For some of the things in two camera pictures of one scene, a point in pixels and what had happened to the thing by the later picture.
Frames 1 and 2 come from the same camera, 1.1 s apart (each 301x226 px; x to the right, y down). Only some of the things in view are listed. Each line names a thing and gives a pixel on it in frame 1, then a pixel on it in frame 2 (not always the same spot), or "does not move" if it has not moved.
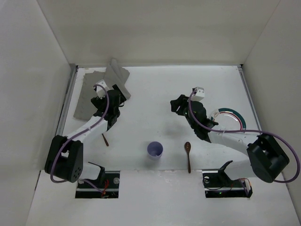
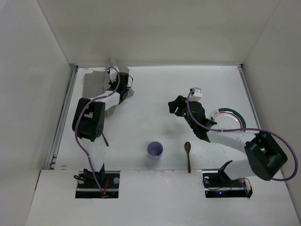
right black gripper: [179, 106] does not move
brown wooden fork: [105, 141] does not move
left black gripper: [118, 97] → [123, 83]
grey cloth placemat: [84, 108] does not move
